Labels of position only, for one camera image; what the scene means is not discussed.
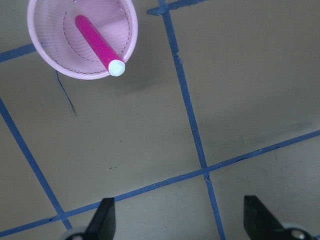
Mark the pink mesh cup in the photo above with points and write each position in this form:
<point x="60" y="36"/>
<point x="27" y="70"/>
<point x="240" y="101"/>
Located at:
<point x="52" y="29"/>

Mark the pink highlighter pen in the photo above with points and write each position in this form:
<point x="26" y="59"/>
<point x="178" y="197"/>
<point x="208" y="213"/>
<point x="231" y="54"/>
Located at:
<point x="102" y="49"/>

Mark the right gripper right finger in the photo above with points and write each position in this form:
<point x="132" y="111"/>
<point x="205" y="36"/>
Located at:
<point x="260" y="224"/>

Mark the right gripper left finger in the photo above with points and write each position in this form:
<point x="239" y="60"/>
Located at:
<point x="103" y="224"/>

